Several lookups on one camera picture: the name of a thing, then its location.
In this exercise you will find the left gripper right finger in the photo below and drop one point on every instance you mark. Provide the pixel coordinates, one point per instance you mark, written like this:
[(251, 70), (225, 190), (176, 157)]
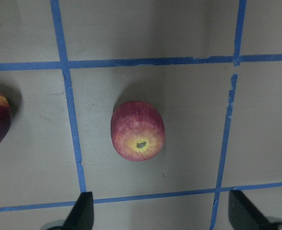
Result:
[(243, 214)]

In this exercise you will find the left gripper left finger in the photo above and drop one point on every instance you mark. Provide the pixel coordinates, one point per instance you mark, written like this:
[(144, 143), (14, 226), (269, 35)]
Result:
[(81, 216)]

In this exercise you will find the red yellow apple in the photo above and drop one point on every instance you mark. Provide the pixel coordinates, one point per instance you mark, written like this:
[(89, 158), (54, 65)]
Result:
[(137, 131)]

